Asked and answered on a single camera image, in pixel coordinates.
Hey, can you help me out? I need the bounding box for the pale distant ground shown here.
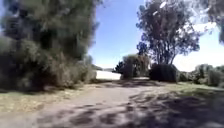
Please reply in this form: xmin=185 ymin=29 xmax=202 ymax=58
xmin=95 ymin=69 xmax=122 ymax=82

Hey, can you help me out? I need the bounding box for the green bush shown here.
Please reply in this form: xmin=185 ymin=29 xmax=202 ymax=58
xmin=120 ymin=53 xmax=151 ymax=80

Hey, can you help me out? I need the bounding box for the grey gravel path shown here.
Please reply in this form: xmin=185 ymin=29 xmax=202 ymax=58
xmin=0 ymin=78 xmax=224 ymax=128

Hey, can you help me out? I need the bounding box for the dark rounded bush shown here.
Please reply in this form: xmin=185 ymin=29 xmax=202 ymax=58
xmin=148 ymin=63 xmax=180 ymax=84

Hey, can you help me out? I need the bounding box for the spreading tree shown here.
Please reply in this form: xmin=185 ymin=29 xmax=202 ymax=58
xmin=135 ymin=0 xmax=202 ymax=66

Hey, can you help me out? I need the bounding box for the tall leafy tree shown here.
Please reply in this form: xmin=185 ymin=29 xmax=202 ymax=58
xmin=0 ymin=0 xmax=103 ymax=93

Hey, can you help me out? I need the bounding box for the grass verge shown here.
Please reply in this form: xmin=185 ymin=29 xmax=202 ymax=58
xmin=165 ymin=81 xmax=224 ymax=99

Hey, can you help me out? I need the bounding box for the row of bushes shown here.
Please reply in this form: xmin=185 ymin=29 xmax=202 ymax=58
xmin=177 ymin=63 xmax=224 ymax=89

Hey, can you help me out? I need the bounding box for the grass field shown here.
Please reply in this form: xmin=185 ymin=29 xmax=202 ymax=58
xmin=0 ymin=83 xmax=101 ymax=114

